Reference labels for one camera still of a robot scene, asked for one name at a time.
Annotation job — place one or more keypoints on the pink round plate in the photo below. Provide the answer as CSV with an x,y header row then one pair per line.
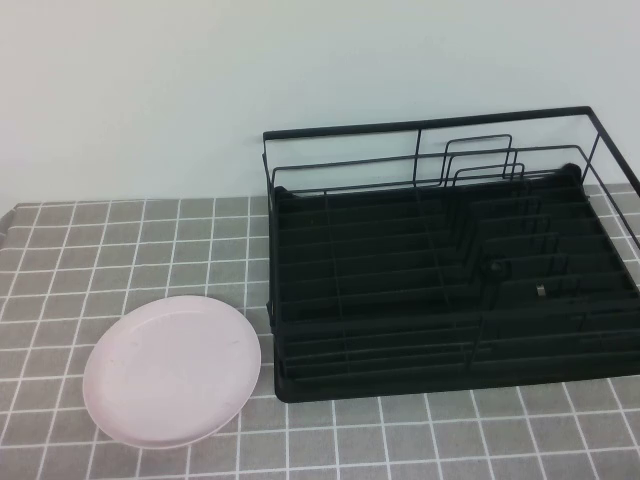
x,y
170,370

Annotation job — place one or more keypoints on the black plastic drain tray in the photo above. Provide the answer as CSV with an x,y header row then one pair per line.
x,y
380,250

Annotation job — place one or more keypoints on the grey white checked tablecloth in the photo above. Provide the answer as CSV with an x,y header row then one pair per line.
x,y
150,250

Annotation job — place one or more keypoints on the small silver clip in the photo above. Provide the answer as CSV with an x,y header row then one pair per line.
x,y
540,290

